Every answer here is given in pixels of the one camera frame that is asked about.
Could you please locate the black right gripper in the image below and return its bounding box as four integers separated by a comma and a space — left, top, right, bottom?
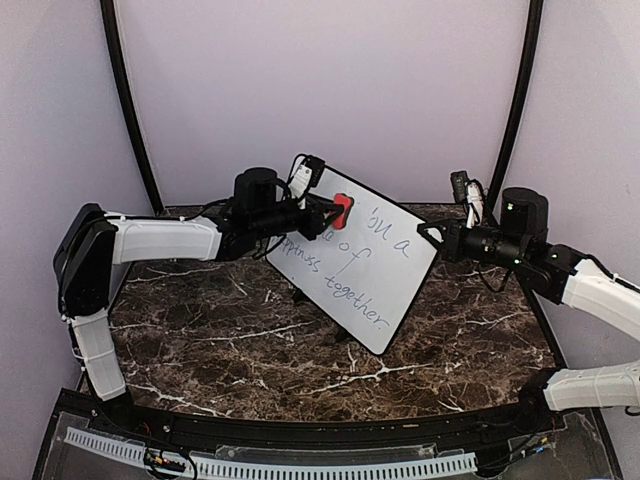
417, 216, 528, 272

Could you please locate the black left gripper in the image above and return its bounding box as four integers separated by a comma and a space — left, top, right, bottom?
253, 192, 343, 241

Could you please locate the red bone-shaped eraser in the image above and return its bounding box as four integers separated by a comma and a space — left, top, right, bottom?
332, 193, 355, 230

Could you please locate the white whiteboard black frame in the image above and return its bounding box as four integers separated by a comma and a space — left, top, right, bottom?
267, 167, 437, 355

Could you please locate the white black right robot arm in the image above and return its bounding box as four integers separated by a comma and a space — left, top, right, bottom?
417, 187, 639, 434

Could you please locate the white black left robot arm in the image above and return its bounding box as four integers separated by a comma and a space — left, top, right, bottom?
53, 197, 344, 436

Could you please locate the black right whiteboard foot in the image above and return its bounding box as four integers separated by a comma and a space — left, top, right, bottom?
334, 328, 349, 343

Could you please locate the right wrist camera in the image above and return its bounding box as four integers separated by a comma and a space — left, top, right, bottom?
450, 171, 485, 228

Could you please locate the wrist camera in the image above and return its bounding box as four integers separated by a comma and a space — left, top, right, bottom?
450, 171, 485, 228
232, 154, 326, 213

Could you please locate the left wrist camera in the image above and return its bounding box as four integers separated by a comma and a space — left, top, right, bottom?
232, 154, 326, 213

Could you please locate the white slotted cable duct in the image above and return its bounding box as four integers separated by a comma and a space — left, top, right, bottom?
64, 427, 478, 479

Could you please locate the black right corner post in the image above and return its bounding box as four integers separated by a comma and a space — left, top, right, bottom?
487, 0, 544, 209

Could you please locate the black corner post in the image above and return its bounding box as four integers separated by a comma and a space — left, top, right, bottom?
99, 0, 164, 214
487, 0, 544, 209

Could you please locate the black curved front rail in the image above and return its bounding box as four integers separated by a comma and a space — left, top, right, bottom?
75, 394, 565, 451

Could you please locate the black left corner post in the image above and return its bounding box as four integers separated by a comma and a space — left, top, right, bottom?
99, 0, 164, 214

